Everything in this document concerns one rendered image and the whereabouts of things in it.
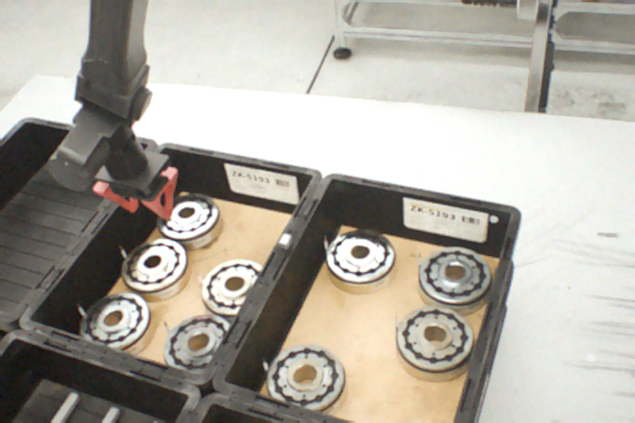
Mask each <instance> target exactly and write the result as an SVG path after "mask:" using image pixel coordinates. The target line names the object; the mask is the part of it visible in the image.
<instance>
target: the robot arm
mask: <svg viewBox="0 0 635 423"><path fill-rule="evenodd" d="M148 1H149V0H90V14H89V40H88V42H87V45H86V49H85V52H84V53H83V55H82V57H81V58H80V70H79V71H78V73H77V84H76V91H75V99H74V100H76V101H77V102H79V103H80V105H81V108H80V109H79V110H78V112H77V113H76V115H75V116H74V117H72V124H71V125H70V129H71V131H70V132H69V134H68V135H67V136H66V138H65V139H64V141H63V142H62V143H61V145H60V146H59V148H58V149H57V151H56V153H55V154H54V155H53V157H52V158H51V159H50V161H49V162H48V163H47V168H48V171H49V173H50V174H51V176H52V178H53V179H54V180H55V181H57V182H58V183H59V184H61V185H62V186H64V187H66V188H68V189H71V190H74V191H85V190H87V189H88V188H89V187H90V185H91V184H92V183H95V182H96V181H99V182H98V183H97V184H96V185H95V187H94V190H95V192H96V193H98V194H100V195H103V196H105V197H107V198H108V199H109V200H110V201H111V202H113V203H115V204H118V205H120V206H122V207H124V208H125V209H127V210H129V211H131V212H135V211H136V209H137V208H138V201H137V199H141V202H142V203H143V204H144V205H146V206H148V207H149V208H150V209H152V210H153V211H154V212H156V213H157V214H159V215H160V216H161V217H162V218H164V219H165V221H168V219H170V218H171V216H172V215H173V202H174V192H175V187H176V183H177V177H178V171H177V169H175V168H171V167H170V166H171V164H172V163H171V161H170V159H169V156H168V155H164V154H159V153H154V152H148V151H144V149H143V147H142V146H141V145H140V143H139V141H138V139H137V137H136V134H135V132H134V130H133V128H132V127H133V126H134V124H135V123H136V122H140V121H141V119H142V118H143V116H144V115H145V112H146V110H147V109H148V107H149V106H150V102H151V99H152V95H153V92H152V91H151V90H150V89H149V88H148V87H147V86H146V85H147V82H148V76H149V70H150V65H148V64H146V58H147V53H146V50H145V43H144V28H145V22H146V16H147V8H148ZM161 172H162V173H161ZM160 173H161V174H160ZM163 191H164V194H165V206H166V210H165V209H164V208H163V207H162V205H161V204H160V202H161V199H160V196H161V195H162V193H163ZM120 195H123V196H128V197H129V200H130V202H128V201H126V200H125V198H123V197H122V196H120Z"/></svg>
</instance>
